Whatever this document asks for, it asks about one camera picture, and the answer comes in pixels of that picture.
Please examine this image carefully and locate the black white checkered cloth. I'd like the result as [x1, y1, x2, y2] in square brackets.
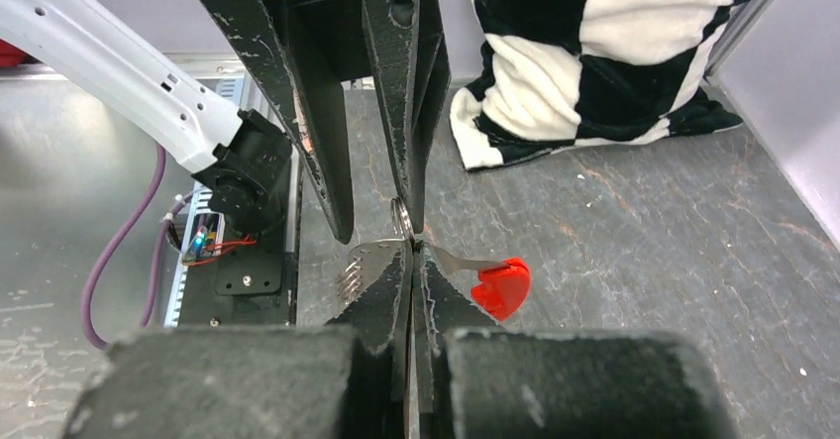
[450, 0, 751, 171]

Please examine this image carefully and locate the white toothed cable duct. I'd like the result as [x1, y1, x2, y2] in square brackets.
[162, 74, 263, 329]

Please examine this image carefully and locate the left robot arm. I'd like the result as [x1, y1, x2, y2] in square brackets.
[1, 0, 451, 243]

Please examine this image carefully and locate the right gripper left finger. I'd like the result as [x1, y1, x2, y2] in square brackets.
[328, 242, 413, 438]

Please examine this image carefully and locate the metal key organizer red handle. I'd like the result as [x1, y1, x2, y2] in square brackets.
[335, 197, 531, 321]

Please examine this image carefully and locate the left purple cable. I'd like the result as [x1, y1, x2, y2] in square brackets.
[79, 144, 198, 351]

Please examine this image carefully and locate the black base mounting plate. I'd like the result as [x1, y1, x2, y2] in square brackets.
[164, 153, 302, 327]

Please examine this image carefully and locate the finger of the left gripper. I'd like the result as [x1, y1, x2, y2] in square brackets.
[199, 0, 355, 244]
[362, 0, 451, 233]

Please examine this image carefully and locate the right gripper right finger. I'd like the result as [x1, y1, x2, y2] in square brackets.
[412, 242, 499, 438]

